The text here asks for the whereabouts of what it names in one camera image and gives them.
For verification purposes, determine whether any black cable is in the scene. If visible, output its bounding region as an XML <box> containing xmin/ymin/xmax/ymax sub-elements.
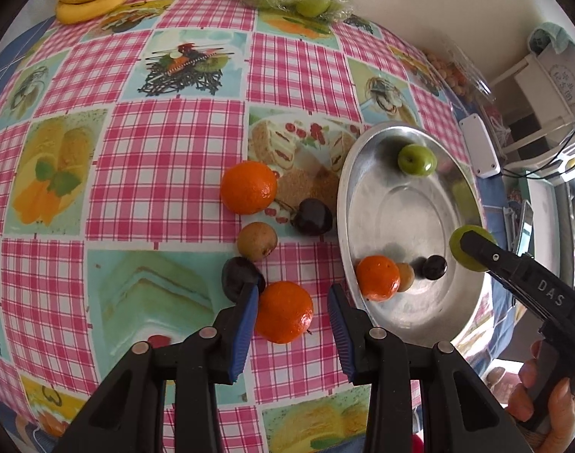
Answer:
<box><xmin>502</xmin><ymin>94</ymin><xmax>575</xmax><ymax>182</ymax></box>

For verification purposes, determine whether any person's right hand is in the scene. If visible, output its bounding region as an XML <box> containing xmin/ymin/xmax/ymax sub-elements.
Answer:
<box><xmin>507</xmin><ymin>340</ymin><xmax>575</xmax><ymax>453</ymax></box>

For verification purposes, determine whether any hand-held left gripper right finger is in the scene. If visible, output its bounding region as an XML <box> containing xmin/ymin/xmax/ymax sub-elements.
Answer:
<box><xmin>327</xmin><ymin>283</ymin><xmax>521</xmax><ymax>453</ymax></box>

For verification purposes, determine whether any white chair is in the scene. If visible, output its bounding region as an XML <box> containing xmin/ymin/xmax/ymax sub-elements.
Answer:
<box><xmin>490</xmin><ymin>49</ymin><xmax>575</xmax><ymax>185</ymax></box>

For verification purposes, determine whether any round green apple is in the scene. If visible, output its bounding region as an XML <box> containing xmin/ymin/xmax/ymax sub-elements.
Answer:
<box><xmin>398</xmin><ymin>144</ymin><xmax>436</xmax><ymax>177</ymax></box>

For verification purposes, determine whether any dark purple plum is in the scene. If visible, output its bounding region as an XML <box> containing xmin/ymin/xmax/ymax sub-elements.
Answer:
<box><xmin>290</xmin><ymin>198</ymin><xmax>334</xmax><ymax>237</ymax></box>
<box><xmin>221</xmin><ymin>257</ymin><xmax>267</xmax><ymax>303</ymax></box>
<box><xmin>420</xmin><ymin>255</ymin><xmax>447</xmax><ymax>281</ymax></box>

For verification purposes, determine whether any small brown longan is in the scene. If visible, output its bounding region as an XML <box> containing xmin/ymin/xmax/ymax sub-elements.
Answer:
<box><xmin>395</xmin><ymin>263</ymin><xmax>415</xmax><ymax>292</ymax></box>

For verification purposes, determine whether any clear plastic clamshell container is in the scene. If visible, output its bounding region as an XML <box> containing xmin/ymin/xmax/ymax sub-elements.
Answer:
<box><xmin>422</xmin><ymin>40</ymin><xmax>498</xmax><ymax>105</ymax></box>

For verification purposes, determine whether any white plastic box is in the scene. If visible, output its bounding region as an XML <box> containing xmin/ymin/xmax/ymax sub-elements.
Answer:
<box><xmin>458</xmin><ymin>114</ymin><xmax>501</xmax><ymax>179</ymax></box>

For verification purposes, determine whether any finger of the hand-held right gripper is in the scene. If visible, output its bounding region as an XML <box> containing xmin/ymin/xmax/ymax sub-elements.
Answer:
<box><xmin>459</xmin><ymin>233</ymin><xmax>520</xmax><ymax>275</ymax></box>

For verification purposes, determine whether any pile of brown longans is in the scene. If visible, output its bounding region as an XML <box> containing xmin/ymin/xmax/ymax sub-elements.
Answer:
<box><xmin>426</xmin><ymin>52</ymin><xmax>472</xmax><ymax>92</ymax></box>

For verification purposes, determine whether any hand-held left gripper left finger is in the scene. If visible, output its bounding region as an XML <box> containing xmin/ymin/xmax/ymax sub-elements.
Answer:
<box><xmin>51</xmin><ymin>280</ymin><xmax>261</xmax><ymax>453</ymax></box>

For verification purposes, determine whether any grey flat device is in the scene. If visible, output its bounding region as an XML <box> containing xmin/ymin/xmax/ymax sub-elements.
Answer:
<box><xmin>502</xmin><ymin>200</ymin><xmax>536</xmax><ymax>258</ymax></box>

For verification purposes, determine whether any pale green cloth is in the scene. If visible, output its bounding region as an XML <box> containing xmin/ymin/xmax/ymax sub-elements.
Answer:
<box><xmin>528</xmin><ymin>21</ymin><xmax>575</xmax><ymax>55</ymax></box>

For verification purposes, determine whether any round metal bowl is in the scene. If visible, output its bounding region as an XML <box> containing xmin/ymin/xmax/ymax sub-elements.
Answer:
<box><xmin>337</xmin><ymin>121</ymin><xmax>493</xmax><ymax>344</ymax></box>

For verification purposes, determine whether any orange tangerine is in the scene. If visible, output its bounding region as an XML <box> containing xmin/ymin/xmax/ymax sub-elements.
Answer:
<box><xmin>220</xmin><ymin>161</ymin><xmax>279</xmax><ymax>215</ymax></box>
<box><xmin>255</xmin><ymin>280</ymin><xmax>314</xmax><ymax>344</ymax></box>
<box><xmin>356</xmin><ymin>255</ymin><xmax>401</xmax><ymax>303</ymax></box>

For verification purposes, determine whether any oblong green mango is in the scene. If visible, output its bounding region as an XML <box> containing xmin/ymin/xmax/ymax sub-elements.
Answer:
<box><xmin>449</xmin><ymin>225</ymin><xmax>498</xmax><ymax>273</ymax></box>

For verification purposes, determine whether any pink checkered tablecloth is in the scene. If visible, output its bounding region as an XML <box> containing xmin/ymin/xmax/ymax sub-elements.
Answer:
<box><xmin>0</xmin><ymin>0</ymin><xmax>493</xmax><ymax>453</ymax></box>

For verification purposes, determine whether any brown kiwi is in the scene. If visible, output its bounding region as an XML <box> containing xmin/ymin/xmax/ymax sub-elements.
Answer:
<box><xmin>237</xmin><ymin>222</ymin><xmax>279</xmax><ymax>262</ymax></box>

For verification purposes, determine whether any pale green box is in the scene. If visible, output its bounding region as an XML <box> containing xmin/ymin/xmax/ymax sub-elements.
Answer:
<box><xmin>528</xmin><ymin>177</ymin><xmax>569</xmax><ymax>265</ymax></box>

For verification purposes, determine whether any white printed bucket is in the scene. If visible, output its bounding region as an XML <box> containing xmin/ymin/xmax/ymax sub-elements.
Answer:
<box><xmin>535</xmin><ymin>49</ymin><xmax>575</xmax><ymax>123</ymax></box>

